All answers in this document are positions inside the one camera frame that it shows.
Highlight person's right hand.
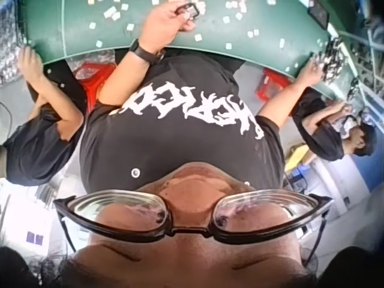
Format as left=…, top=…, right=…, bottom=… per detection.
left=299, top=56, right=327, bottom=87

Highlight scattered small white tiles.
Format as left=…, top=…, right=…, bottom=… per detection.
left=86, top=0, right=331, bottom=74

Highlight silver bubble wrap sheet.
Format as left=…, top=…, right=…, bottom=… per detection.
left=0, top=0, right=32, bottom=86

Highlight rack of black parts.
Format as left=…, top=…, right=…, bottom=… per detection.
left=344, top=17, right=384, bottom=121

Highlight purple card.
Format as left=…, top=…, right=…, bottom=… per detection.
left=25, top=230, right=45, bottom=246

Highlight black tray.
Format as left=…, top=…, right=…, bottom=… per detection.
left=306, top=0, right=331, bottom=30

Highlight red plastic stool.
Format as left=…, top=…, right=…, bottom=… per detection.
left=254, top=67, right=293, bottom=104
left=71, top=61, right=118, bottom=106

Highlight black wrist band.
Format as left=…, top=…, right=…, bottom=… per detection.
left=129, top=38, right=166, bottom=65

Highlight pile of black frame parts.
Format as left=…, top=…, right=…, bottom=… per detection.
left=311, top=36, right=350, bottom=84

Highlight person's left hand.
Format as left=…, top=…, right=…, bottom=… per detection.
left=138, top=0, right=199, bottom=55

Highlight yellow carton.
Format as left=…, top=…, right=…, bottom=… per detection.
left=284, top=143, right=317, bottom=172

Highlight black plastic frame part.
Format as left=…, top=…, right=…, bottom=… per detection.
left=175, top=1, right=201, bottom=22

